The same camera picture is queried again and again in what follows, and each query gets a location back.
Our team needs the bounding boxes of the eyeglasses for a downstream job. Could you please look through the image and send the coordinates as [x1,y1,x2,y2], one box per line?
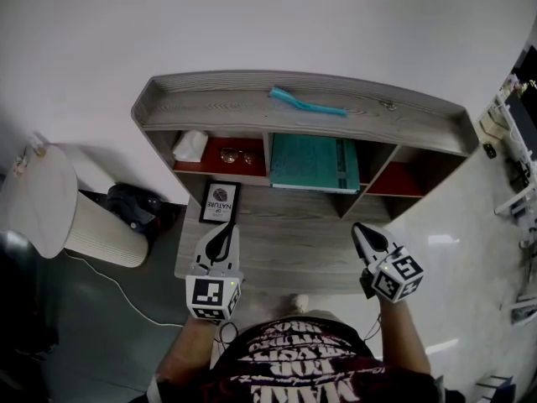
[219,146,258,166]

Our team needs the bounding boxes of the teal brush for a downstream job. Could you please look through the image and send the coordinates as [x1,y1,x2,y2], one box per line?
[268,86,349,119]

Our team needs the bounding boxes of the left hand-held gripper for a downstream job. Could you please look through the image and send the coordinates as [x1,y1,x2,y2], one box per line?
[185,222,246,326]

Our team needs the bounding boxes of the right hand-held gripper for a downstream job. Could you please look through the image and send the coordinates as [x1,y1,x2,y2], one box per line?
[351,222,425,305]

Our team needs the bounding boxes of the white metal rack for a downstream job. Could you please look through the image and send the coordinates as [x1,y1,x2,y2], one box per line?
[477,44,537,327]

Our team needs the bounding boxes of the black cable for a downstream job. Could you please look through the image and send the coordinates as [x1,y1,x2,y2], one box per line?
[214,320,239,346]

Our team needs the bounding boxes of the grey wooden shelf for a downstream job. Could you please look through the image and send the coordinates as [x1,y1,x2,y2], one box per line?
[131,70,480,222]

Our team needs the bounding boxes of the small ornaments on side table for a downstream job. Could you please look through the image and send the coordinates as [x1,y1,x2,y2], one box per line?
[11,131,48,177]

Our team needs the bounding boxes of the person's left forearm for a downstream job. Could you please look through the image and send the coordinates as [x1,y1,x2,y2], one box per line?
[155,313,220,394]

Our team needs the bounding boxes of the person's right forearm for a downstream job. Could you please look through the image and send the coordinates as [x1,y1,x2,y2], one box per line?
[377,296,433,378]

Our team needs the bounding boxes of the person's black printed t-shirt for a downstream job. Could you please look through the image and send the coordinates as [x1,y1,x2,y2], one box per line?
[153,308,467,403]

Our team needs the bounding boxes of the person's light shoe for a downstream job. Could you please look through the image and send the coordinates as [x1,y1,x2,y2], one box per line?
[289,293,310,314]

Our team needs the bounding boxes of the black framed picture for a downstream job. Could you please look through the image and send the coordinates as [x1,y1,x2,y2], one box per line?
[198,180,242,226]

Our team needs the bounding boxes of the white tissue pack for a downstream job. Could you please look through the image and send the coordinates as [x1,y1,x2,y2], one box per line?
[171,129,209,162]

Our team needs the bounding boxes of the black bag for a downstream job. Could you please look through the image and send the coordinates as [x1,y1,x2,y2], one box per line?
[103,182,180,243]

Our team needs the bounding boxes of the round white side table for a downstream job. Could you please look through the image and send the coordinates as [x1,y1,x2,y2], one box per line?
[0,142,150,269]

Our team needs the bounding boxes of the teal book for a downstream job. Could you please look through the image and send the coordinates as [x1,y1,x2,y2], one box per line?
[268,133,361,196]

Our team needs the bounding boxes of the white cable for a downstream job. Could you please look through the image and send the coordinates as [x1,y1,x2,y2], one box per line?
[62,249,186,327]

